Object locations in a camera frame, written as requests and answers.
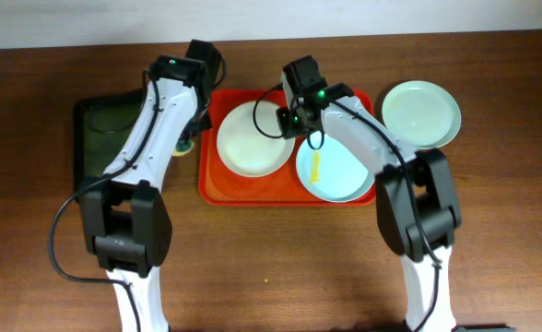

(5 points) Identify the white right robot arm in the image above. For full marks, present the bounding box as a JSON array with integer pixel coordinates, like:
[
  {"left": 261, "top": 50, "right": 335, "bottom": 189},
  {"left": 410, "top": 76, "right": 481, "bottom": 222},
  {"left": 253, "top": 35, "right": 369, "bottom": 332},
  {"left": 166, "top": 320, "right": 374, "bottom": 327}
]
[{"left": 277, "top": 55, "right": 462, "bottom": 331}]

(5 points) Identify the yellow green sponge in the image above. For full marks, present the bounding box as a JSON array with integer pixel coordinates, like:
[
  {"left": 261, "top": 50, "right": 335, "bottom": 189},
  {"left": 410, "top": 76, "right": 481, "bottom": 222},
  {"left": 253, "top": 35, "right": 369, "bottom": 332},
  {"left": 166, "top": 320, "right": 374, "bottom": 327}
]
[{"left": 172, "top": 139, "right": 194, "bottom": 157}]

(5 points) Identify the pale green plate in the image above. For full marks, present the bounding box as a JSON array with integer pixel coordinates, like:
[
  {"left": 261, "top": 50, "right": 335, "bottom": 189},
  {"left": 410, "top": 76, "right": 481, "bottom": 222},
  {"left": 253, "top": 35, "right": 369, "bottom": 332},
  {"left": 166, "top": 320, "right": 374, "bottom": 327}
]
[{"left": 382, "top": 80, "right": 462, "bottom": 149}]

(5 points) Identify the dark green tray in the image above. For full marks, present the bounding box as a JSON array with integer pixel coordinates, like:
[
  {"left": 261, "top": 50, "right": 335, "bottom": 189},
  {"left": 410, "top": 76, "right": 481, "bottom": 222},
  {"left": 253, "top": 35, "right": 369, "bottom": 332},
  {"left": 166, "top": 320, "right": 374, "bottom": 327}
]
[{"left": 73, "top": 89, "right": 144, "bottom": 191}]

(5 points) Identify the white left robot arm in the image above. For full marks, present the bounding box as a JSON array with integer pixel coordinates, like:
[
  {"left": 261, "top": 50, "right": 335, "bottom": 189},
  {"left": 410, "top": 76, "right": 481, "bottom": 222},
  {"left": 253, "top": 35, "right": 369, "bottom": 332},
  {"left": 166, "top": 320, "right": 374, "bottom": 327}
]
[{"left": 79, "top": 40, "right": 225, "bottom": 331}]

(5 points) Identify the red plastic tray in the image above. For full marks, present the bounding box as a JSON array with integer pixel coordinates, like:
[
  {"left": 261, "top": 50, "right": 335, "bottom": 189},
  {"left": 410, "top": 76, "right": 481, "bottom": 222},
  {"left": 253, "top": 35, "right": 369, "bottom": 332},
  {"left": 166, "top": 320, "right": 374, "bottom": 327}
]
[{"left": 197, "top": 88, "right": 377, "bottom": 208}]

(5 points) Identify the light blue plate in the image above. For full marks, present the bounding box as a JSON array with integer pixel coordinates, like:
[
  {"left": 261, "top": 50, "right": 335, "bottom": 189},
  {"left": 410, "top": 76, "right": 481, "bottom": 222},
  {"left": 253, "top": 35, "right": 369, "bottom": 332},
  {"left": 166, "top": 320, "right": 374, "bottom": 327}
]
[{"left": 295, "top": 132, "right": 374, "bottom": 203}]

